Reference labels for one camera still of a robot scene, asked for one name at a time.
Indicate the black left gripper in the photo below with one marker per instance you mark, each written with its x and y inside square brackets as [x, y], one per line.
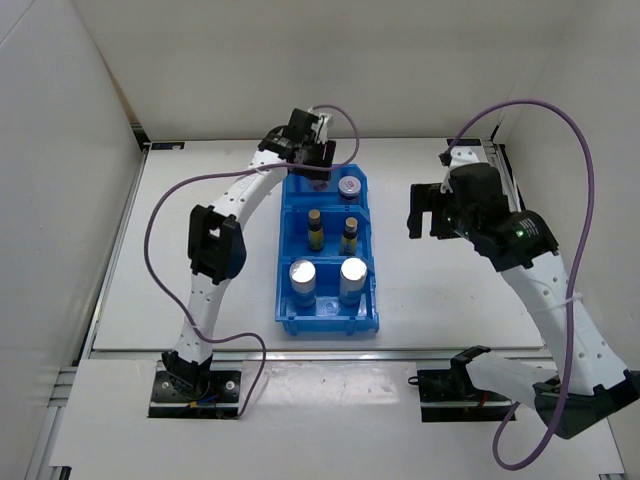
[319, 163]

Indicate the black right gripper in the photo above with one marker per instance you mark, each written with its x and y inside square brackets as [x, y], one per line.
[427, 198]

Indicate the white-lid spice jar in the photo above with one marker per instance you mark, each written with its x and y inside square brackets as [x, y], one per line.
[349, 189]
[319, 186]

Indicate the small yellow-label bottle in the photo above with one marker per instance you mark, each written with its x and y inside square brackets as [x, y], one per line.
[348, 245]
[315, 231]

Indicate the silver-lid shaker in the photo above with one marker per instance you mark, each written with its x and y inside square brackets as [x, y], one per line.
[353, 275]
[302, 276]

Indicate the blue three-compartment plastic bin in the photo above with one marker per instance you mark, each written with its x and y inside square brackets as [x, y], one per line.
[328, 314]

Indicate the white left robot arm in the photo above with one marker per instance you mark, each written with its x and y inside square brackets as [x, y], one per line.
[216, 247]

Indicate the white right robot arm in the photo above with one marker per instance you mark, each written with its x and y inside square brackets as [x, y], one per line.
[590, 382]

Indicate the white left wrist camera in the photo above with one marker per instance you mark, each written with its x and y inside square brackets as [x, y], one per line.
[321, 123]

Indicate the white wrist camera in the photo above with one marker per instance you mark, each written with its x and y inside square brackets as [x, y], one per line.
[321, 123]
[453, 160]

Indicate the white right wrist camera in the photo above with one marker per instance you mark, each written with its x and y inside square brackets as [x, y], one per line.
[453, 160]

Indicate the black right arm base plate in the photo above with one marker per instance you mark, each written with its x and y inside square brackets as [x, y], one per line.
[443, 400]

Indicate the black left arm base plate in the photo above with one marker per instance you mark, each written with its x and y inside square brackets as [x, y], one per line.
[216, 397]

